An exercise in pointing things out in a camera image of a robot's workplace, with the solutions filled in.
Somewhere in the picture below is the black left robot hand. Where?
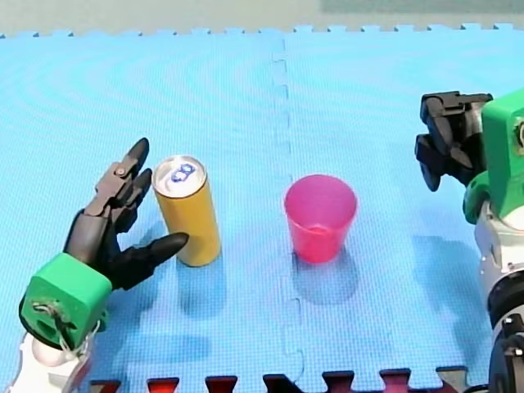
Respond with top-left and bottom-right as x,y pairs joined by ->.
63,137 -> 190,291

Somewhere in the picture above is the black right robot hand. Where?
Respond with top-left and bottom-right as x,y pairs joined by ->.
413,91 -> 494,192

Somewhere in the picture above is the yellow drink can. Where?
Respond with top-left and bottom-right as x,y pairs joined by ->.
151,155 -> 223,268

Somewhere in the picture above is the pink plastic cup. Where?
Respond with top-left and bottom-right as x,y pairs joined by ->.
284,174 -> 359,264

